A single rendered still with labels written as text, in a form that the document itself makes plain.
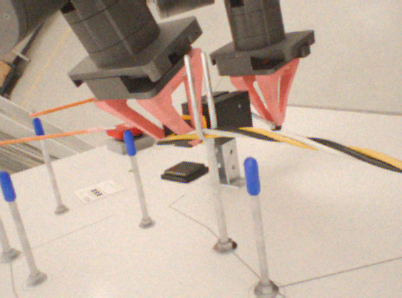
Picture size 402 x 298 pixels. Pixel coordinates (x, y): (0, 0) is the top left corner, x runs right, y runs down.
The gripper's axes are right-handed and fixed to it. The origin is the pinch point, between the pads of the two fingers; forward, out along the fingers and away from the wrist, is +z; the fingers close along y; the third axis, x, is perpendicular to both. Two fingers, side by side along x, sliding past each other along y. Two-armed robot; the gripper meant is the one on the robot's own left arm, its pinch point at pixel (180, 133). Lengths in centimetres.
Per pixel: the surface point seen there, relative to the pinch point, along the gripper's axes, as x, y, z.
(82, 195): -5.9, -13.5, 4.5
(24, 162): 5, -60, 16
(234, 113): 5.0, 2.3, 1.8
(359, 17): 161, -46, 72
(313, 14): 173, -75, 73
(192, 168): 2.3, -4.5, 7.4
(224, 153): 2.6, 1.1, 4.8
